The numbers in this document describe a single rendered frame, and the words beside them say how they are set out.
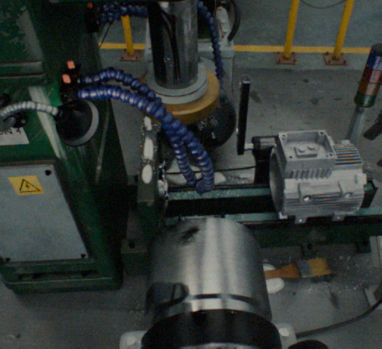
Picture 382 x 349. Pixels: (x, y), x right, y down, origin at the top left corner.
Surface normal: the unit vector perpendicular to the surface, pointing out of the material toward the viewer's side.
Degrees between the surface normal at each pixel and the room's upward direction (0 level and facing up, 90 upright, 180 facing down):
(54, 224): 90
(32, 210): 90
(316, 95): 0
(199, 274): 5
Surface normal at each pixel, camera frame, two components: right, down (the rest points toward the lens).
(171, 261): -0.55, -0.57
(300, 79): -0.02, -0.70
